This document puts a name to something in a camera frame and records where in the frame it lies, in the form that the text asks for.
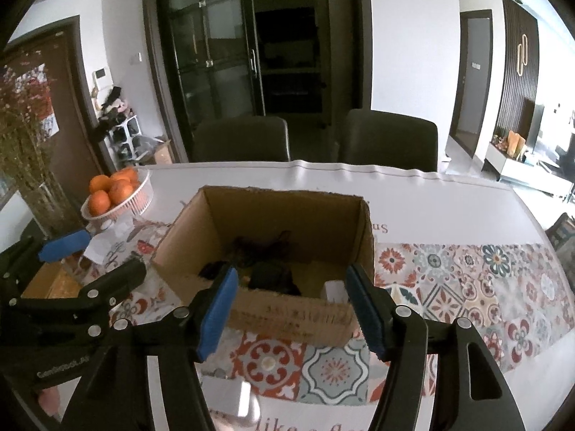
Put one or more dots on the dark slatted wall panel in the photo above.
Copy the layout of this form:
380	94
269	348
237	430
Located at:
507	98

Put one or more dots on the red wall poster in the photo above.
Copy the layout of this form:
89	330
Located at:
49	123

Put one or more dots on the white television cabinet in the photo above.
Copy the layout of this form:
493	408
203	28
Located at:
507	166

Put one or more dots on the dark dining chair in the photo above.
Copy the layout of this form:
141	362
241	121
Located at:
386	139
242	139

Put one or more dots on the television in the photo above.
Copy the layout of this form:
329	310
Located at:
539	130

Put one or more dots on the white wall intercom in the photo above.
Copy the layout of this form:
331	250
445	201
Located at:
101	76

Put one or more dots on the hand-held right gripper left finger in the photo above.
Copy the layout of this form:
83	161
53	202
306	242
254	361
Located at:
218	314

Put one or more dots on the yellow woven tissue box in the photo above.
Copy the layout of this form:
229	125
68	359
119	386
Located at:
49	280

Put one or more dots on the dark framed glass door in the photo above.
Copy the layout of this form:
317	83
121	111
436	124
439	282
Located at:
211	54

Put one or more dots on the white shoe rack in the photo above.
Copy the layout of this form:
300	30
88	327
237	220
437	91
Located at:
123	137

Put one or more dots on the person's left hand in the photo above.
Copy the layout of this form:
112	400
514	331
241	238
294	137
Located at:
49	403

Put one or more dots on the floral tissue pack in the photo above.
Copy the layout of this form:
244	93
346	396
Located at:
119	253

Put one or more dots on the orange paper bags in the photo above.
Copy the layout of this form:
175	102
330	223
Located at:
515	143

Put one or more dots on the glass vase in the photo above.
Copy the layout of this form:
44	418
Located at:
49	206

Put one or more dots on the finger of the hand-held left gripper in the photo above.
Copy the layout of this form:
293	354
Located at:
63	245
114	278

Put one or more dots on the white fruit bowl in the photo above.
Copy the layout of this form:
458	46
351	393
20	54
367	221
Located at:
137	200

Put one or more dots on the orange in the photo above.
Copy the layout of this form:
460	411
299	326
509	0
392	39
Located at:
99	183
120	192
99	203
123	174

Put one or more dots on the brown wooden door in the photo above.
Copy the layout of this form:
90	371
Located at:
67	98

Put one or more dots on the white cube charger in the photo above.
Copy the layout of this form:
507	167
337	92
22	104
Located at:
334	289

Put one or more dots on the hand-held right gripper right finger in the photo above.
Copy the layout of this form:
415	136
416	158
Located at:
366	312

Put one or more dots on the chair with plaid cloth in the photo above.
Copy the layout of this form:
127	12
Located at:
561	233

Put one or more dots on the dark hallway doorway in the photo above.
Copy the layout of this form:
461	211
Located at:
471	76

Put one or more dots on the brown cardboard box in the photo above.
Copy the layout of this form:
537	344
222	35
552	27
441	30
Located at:
278	318

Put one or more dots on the gold wall ornament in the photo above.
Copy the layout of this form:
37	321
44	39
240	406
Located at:
521	54

